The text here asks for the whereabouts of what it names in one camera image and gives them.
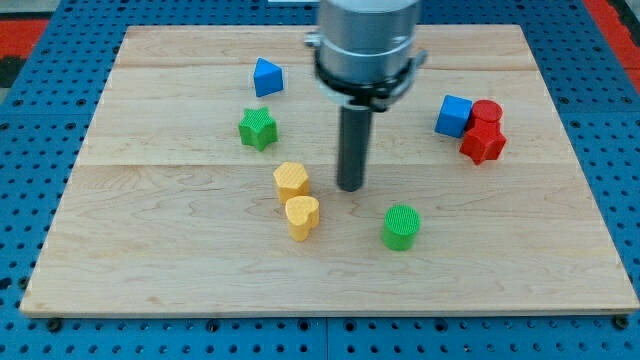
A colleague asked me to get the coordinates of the red star block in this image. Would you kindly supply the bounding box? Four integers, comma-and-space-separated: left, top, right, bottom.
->
459, 120, 507, 165

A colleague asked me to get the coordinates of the blue cube block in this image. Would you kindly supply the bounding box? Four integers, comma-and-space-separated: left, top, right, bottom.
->
434, 94, 472, 138

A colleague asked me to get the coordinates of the green cylinder block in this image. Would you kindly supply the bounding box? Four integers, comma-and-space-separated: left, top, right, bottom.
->
381, 204, 421, 251

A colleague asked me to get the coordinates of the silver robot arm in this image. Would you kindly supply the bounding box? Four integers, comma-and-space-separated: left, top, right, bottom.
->
305, 0, 427, 112

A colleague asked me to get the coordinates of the wooden board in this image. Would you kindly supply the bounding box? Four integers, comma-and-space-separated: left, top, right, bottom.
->
21, 25, 639, 318

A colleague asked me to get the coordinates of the green star block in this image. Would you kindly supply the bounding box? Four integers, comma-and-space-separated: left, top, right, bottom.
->
238, 107, 278, 152

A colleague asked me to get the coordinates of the blue triangular block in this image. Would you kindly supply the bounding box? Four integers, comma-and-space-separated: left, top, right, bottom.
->
253, 58, 284, 97

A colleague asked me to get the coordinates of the red cylinder block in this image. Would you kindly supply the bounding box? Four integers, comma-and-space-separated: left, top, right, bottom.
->
466, 99, 503, 130

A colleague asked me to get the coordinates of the yellow heart block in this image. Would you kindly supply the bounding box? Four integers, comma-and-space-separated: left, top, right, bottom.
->
285, 196, 320, 242

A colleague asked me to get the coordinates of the yellow hexagon block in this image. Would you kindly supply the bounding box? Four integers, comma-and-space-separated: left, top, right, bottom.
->
273, 161, 310, 204

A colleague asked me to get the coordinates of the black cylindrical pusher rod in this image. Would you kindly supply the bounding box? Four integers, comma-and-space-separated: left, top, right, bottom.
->
336, 107, 372, 192

